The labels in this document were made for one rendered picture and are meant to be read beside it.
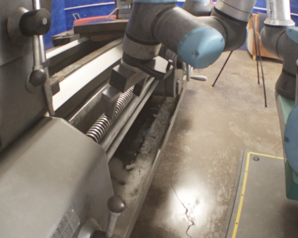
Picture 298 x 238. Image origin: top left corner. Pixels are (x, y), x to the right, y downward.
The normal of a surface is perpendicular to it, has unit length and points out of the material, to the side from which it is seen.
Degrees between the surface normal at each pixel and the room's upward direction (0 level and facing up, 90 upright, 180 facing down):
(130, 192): 0
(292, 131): 95
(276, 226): 0
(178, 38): 78
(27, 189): 32
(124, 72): 25
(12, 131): 90
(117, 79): 97
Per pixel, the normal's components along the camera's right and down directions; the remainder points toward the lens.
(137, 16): -0.73, 0.39
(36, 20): 0.97, 0.10
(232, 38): 0.66, 0.33
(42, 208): 0.49, -0.68
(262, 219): -0.03, -0.87
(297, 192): -0.40, 0.46
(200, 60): 0.57, 0.70
